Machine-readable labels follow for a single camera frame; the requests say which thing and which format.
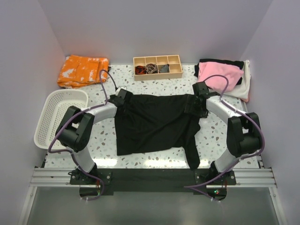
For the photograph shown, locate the black t-shirt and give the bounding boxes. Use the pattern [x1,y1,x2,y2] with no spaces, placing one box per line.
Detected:
[194,59,244,89]
[114,94,201,170]

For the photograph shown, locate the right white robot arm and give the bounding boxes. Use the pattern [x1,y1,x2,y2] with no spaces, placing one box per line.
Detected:
[185,82,265,184]

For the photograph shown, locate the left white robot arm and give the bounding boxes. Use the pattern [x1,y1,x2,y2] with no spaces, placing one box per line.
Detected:
[54,88,133,184]

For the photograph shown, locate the orange black rolled sock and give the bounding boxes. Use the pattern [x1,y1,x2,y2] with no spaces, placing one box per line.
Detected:
[135,66,146,75]

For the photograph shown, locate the brown patterned rolled sock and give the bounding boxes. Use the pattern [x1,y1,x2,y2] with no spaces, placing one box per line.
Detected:
[146,63,158,74]

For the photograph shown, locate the grey folded sock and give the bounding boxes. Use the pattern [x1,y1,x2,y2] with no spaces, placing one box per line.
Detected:
[159,64,169,73]

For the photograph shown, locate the white folded t-shirt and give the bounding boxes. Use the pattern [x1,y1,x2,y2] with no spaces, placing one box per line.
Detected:
[225,60,251,102]

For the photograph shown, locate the wooden compartment tray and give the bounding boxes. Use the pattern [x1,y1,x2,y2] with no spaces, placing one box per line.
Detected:
[133,55,183,81]

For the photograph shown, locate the pink folded t-shirt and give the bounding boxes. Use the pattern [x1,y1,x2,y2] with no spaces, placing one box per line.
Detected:
[198,62,244,92]

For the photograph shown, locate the orange white folded cloth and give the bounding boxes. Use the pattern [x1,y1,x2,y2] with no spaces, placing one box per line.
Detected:
[57,55,109,89]

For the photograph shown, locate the black folded t-shirt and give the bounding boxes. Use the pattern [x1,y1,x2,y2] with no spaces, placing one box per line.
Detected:
[194,59,244,89]

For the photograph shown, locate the white plastic perforated basket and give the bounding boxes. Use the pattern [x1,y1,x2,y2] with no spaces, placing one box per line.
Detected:
[33,89,89,150]

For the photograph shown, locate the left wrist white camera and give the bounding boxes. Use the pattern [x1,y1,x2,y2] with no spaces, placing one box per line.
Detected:
[116,86,127,92]

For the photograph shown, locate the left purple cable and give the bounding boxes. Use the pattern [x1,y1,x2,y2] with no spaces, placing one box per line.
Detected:
[48,69,119,201]

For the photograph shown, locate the black mounting base plate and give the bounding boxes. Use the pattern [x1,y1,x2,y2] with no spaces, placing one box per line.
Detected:
[69,168,236,197]

